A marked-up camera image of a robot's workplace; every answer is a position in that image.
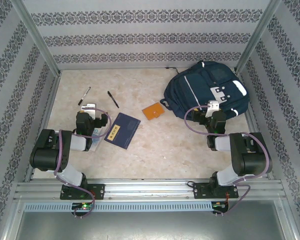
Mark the white paper with blue print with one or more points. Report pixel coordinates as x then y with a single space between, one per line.
96 142

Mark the all-black pen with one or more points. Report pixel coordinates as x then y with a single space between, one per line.
113 99

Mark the navy blue student backpack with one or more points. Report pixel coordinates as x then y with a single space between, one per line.
202 85

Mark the navy notebook with yellow label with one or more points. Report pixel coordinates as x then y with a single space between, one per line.
125 132

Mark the orange leather wallet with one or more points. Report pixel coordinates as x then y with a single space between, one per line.
152 112

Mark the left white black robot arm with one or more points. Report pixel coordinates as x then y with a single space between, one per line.
43 157

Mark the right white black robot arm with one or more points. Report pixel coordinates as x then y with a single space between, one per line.
252 160

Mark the black marker with white barrel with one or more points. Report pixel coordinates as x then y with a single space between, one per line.
84 96

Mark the grey sheet metal shelf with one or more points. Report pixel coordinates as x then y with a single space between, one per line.
150 227

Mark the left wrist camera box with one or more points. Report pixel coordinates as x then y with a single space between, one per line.
88 108

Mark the aluminium table side rail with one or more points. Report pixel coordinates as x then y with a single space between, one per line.
252 120
48 112

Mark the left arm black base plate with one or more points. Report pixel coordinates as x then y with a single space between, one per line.
100 191

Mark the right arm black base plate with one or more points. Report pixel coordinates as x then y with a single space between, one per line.
200 191

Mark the aluminium frame post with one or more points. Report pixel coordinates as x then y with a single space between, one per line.
258 37
40 42

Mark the aluminium mounting rail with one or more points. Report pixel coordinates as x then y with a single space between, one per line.
150 190

